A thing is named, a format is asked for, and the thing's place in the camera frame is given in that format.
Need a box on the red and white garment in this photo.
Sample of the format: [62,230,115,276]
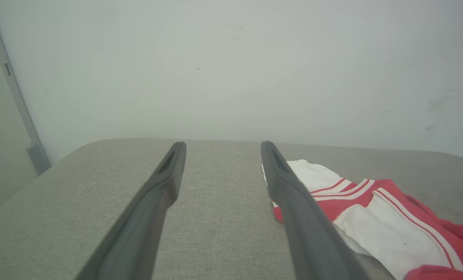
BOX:
[262,159,463,280]

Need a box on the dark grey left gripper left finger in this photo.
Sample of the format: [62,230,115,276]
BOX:
[76,141,187,280]

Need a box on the grey metal door frame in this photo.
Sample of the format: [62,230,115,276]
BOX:
[0,0,51,175]

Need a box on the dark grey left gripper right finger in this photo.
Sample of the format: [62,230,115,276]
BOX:
[260,141,370,280]

